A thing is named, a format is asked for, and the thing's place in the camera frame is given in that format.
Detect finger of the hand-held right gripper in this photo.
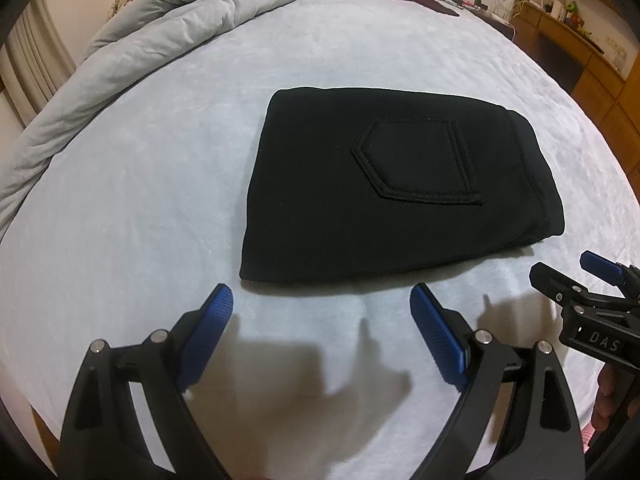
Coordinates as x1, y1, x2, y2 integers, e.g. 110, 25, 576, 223
528, 261, 587, 311
579, 251, 640, 297

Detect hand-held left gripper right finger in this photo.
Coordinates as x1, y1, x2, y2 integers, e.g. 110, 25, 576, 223
409, 282, 587, 480

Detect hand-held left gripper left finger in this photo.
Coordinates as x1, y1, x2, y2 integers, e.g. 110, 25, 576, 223
59, 282, 236, 480

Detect black pants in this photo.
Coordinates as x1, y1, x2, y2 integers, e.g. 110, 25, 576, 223
238, 87, 566, 284

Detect person's right hand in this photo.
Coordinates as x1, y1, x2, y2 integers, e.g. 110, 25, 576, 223
589, 360, 632, 432

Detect pale bed sheet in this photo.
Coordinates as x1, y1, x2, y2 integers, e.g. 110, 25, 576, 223
0, 0, 640, 480

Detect wooden desk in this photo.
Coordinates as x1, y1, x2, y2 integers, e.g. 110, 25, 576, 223
512, 0, 640, 173

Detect row of small desk ornaments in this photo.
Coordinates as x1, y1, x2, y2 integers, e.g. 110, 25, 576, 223
542, 0, 632, 67

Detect small clutter of pens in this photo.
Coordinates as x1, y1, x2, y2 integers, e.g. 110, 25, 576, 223
434, 0, 507, 20

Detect grey quilt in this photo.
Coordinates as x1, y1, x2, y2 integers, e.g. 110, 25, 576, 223
0, 0, 372, 232

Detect beige curtain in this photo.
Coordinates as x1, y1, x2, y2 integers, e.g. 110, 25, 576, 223
0, 0, 77, 128

